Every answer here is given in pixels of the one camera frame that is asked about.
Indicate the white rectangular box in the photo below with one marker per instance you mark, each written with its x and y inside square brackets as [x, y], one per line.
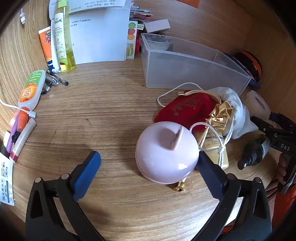
[157, 25]

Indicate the gold foil item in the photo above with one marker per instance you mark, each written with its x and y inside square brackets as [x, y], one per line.
[219, 115]

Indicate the white bottle with orange cap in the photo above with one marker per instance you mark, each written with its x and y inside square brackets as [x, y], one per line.
[32, 85]

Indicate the white paper sheet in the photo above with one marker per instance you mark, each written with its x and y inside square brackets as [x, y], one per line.
[99, 39]

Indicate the wooden desktop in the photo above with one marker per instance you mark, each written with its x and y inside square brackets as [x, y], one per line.
[104, 111]

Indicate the fruit sticker sheet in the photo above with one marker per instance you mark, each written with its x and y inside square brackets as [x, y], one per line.
[130, 34]

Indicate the cream hand cream tube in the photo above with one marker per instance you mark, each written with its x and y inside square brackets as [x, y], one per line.
[215, 148]

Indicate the orange sunscreen tube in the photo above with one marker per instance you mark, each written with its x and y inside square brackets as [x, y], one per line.
[45, 44]

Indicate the white tube with green print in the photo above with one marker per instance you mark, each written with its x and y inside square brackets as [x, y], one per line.
[57, 30]

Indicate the orange and black zip case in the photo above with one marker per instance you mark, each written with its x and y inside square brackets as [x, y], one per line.
[252, 62]

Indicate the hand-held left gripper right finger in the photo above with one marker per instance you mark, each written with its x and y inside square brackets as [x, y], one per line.
[208, 171]

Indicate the pale round lidded jar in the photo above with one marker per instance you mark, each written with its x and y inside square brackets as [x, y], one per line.
[157, 150]

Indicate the white printed package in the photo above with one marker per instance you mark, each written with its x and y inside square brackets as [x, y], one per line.
[5, 178]

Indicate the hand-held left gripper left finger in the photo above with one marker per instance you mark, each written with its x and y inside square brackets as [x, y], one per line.
[89, 171]

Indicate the clear plastic storage box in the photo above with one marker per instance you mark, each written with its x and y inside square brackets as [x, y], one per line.
[185, 69]

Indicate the small white round container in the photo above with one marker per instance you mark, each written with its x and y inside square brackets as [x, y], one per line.
[256, 102]

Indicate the orange sticky note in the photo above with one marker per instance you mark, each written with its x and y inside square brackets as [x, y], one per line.
[192, 2]

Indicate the small gold charm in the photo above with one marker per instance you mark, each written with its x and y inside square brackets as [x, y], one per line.
[180, 185]

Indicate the person's right hand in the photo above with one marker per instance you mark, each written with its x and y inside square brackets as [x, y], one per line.
[281, 166]

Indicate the black pen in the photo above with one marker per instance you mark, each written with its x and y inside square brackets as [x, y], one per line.
[59, 77]

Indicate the pile of colourful packets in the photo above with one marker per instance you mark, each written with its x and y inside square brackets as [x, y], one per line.
[140, 14]

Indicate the silver metal clip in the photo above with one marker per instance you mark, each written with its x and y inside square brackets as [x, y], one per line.
[49, 84]

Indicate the yellow liquid bottle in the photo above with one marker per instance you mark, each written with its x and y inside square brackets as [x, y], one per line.
[67, 58]

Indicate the red velvet pouch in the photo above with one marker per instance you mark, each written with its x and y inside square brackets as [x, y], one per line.
[185, 109]

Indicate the white tube with red end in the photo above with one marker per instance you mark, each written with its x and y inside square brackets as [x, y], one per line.
[23, 139]

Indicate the purple tube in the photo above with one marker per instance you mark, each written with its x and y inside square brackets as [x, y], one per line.
[11, 139]

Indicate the dark green glass bottle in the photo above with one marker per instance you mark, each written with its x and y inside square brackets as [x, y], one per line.
[254, 150]

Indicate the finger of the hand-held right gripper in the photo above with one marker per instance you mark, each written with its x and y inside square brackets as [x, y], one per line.
[263, 125]
[281, 118]

